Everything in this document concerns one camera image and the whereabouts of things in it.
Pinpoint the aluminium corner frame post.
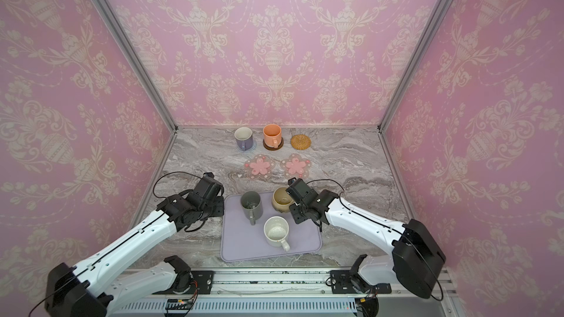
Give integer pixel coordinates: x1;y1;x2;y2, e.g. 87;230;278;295
377;0;472;133
70;0;179;133

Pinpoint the lilac plastic tray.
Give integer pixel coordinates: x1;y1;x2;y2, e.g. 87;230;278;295
220;192;323;263

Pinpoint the aluminium corner frame post left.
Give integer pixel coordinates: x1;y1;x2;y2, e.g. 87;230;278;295
70;0;179;133

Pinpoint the aluminium corner frame post right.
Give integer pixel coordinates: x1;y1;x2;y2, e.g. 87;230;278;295
377;0;472;133

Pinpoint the woven rattan round coaster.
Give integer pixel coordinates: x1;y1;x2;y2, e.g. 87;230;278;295
290;134;311;151

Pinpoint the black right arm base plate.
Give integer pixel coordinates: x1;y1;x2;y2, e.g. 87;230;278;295
325;270;392;295

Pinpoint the white cream mug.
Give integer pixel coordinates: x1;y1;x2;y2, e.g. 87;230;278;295
264;216;291;252

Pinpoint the pink flower silicone coaster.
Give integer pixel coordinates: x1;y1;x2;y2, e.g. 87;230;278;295
281;154;311;179

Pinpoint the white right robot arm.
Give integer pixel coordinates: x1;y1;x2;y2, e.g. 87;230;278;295
290;190;446;299

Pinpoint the white perforated cable duct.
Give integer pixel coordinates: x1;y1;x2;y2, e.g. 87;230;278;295
113;297;357;316

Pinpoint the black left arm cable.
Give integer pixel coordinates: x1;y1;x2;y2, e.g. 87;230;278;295
152;171;204;199

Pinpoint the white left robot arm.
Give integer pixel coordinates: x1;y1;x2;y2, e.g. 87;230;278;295
43;191;225;316

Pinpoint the grey green mug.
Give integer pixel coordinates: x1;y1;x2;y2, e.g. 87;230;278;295
240;191;263;225

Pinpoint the orange mug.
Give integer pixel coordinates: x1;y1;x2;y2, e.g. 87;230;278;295
263;124;282;149

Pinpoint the aluminium front frame rail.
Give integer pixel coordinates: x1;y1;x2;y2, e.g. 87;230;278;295
85;266;459;299

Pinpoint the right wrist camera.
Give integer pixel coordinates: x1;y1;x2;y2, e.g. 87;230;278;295
286;178;318;206

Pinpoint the yellow beige mug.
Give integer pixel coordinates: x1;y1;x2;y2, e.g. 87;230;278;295
272;187;295;213

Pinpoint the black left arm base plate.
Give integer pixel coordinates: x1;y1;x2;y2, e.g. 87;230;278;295
154;270;214;296

